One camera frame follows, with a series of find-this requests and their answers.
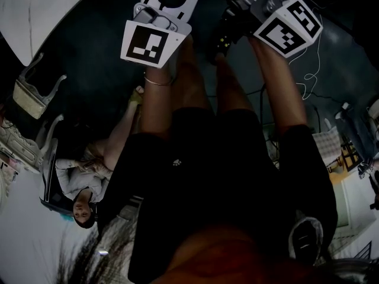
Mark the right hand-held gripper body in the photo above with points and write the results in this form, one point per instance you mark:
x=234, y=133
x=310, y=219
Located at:
x=284, y=31

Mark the black lattice frame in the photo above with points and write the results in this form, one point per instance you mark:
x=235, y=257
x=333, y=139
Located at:
x=352, y=155

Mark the person's face and neck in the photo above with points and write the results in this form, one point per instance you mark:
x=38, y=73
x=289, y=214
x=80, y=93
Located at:
x=225, y=259

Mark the white marble table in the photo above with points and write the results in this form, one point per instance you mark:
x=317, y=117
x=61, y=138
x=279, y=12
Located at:
x=38, y=13

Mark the person's black shirt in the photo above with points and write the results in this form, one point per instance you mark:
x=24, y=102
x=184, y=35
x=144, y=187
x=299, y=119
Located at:
x=222, y=188

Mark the person's left forearm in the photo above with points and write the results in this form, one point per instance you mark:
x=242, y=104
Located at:
x=155, y=111

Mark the person's left leg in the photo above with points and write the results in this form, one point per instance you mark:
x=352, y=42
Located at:
x=191, y=81

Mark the person's right leg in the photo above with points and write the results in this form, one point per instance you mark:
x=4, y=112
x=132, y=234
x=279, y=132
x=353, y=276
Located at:
x=234, y=93

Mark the person's leg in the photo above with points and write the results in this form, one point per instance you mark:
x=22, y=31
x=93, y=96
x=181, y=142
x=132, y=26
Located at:
x=191, y=81
x=234, y=93

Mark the person's black shorts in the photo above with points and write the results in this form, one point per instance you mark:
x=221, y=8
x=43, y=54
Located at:
x=213, y=129

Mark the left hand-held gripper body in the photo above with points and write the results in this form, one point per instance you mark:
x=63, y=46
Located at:
x=148, y=44

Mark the person's right forearm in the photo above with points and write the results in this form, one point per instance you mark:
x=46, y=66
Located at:
x=281, y=93

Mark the checked cloth covered table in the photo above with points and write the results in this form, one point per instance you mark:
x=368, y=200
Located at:
x=327, y=146

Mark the ornate white dressing table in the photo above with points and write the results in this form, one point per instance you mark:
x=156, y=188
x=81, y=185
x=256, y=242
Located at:
x=17, y=149

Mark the ornate white cushioned stool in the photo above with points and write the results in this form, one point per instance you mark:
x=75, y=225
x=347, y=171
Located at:
x=28, y=102

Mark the person's right black clog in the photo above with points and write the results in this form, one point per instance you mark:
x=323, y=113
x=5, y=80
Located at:
x=220, y=49

